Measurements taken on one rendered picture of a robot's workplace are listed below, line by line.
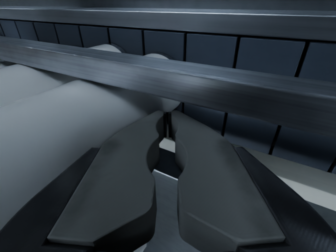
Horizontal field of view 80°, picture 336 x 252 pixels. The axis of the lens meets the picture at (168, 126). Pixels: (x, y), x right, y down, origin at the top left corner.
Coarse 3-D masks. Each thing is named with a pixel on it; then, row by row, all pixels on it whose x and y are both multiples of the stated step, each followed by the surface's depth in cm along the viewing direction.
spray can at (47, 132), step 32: (32, 96) 9; (64, 96) 9; (96, 96) 10; (128, 96) 11; (0, 128) 7; (32, 128) 8; (64, 128) 8; (96, 128) 9; (0, 160) 7; (32, 160) 7; (64, 160) 8; (0, 192) 6; (32, 192) 7; (0, 224) 6
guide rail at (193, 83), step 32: (32, 64) 12; (64, 64) 10; (96, 64) 9; (128, 64) 8; (160, 64) 8; (192, 64) 8; (160, 96) 8; (192, 96) 7; (224, 96) 7; (256, 96) 6; (288, 96) 6; (320, 96) 5; (320, 128) 6
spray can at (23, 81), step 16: (96, 48) 17; (112, 48) 17; (16, 64) 13; (0, 80) 11; (16, 80) 11; (32, 80) 12; (48, 80) 13; (64, 80) 13; (0, 96) 11; (16, 96) 11
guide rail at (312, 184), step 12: (168, 144) 16; (264, 156) 14; (276, 168) 13; (288, 168) 13; (300, 168) 13; (312, 168) 13; (288, 180) 12; (300, 180) 12; (312, 180) 12; (324, 180) 12; (300, 192) 12; (312, 192) 12; (324, 192) 11; (324, 204) 12
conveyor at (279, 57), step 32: (0, 32) 27; (32, 32) 24; (64, 32) 21; (96, 32) 19; (128, 32) 17; (160, 32) 16; (224, 64) 14; (256, 64) 13; (288, 64) 12; (320, 64) 12; (224, 128) 17; (256, 128) 15; (288, 128) 14; (320, 160) 14
